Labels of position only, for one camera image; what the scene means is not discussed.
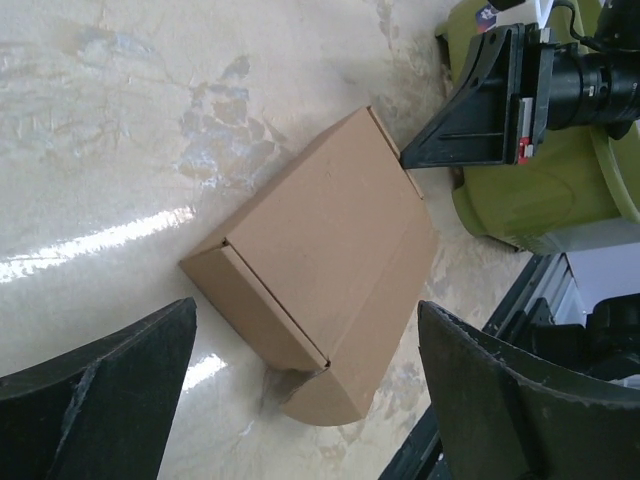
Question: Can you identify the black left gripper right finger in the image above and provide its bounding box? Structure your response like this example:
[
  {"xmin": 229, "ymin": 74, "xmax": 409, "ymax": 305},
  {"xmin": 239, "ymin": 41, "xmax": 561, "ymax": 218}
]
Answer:
[{"xmin": 418, "ymin": 301, "xmax": 639, "ymax": 479}]

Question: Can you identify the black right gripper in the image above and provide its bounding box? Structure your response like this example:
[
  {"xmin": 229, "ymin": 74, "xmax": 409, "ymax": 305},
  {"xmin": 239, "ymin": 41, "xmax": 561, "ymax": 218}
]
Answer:
[{"xmin": 400, "ymin": 24, "xmax": 583, "ymax": 170}]

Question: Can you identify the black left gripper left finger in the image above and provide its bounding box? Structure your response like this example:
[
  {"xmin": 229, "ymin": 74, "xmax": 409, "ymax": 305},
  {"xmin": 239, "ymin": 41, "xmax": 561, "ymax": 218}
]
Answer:
[{"xmin": 1, "ymin": 298, "xmax": 197, "ymax": 479}]

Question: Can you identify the brown cardboard box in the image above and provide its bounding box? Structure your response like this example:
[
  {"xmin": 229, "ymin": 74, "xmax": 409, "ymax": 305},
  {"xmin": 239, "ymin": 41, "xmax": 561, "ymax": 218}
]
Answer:
[{"xmin": 180, "ymin": 107, "xmax": 438, "ymax": 426}]

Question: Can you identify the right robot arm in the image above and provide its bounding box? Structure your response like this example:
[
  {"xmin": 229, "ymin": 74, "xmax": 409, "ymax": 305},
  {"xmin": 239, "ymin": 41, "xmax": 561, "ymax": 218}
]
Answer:
[{"xmin": 400, "ymin": 1, "xmax": 639, "ymax": 170}]

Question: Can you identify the olive green plastic basket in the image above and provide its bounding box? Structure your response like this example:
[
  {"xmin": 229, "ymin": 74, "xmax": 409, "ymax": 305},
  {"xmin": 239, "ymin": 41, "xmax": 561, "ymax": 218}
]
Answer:
[{"xmin": 437, "ymin": 1, "xmax": 639, "ymax": 253}]

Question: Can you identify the aluminium frame rail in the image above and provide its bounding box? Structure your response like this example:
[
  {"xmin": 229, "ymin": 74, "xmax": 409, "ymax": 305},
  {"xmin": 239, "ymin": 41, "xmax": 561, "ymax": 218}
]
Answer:
[{"xmin": 524, "ymin": 253, "xmax": 588, "ymax": 326}]

